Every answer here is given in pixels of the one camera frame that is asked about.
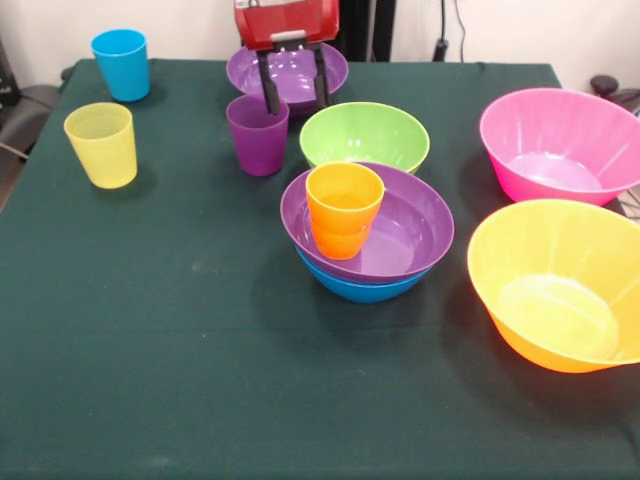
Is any blue bowl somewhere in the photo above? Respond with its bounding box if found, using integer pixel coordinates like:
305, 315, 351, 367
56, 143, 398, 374
294, 244, 434, 305

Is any black office chair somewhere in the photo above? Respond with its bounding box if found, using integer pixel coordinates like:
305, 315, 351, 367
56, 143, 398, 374
0, 39, 66, 161
589, 74, 640, 119

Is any black cable with plug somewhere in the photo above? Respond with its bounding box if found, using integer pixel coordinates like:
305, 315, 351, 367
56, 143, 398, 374
432, 0, 467, 63

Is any orange cup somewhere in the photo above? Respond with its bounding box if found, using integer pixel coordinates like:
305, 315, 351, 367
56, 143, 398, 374
304, 162, 386, 236
312, 224, 372, 261

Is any purple cup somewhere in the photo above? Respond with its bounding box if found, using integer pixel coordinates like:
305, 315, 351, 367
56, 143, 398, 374
225, 94, 291, 178

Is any dark green table cloth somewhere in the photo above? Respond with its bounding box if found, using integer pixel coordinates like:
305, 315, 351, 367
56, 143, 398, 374
0, 58, 640, 480

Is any pink bowl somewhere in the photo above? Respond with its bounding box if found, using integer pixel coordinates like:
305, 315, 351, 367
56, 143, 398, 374
479, 87, 640, 209

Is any blue cup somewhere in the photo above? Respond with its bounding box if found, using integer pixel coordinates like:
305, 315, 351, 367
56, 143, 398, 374
90, 28, 152, 104

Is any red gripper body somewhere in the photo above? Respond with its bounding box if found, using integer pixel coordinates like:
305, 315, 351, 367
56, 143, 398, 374
233, 0, 341, 52

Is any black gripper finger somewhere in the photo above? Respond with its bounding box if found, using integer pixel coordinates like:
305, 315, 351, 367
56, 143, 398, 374
255, 48, 281, 116
310, 42, 332, 109

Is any yellow cup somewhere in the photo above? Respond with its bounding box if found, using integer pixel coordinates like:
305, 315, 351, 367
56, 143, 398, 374
63, 101, 139, 190

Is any orange bowl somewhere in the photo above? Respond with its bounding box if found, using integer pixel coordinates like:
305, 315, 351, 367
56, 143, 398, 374
467, 198, 640, 374

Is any purple bowl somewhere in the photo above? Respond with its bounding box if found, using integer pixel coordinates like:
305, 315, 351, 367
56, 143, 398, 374
279, 162, 456, 284
225, 39, 350, 119

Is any green bowl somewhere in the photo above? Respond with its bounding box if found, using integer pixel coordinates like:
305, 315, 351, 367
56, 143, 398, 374
298, 101, 431, 175

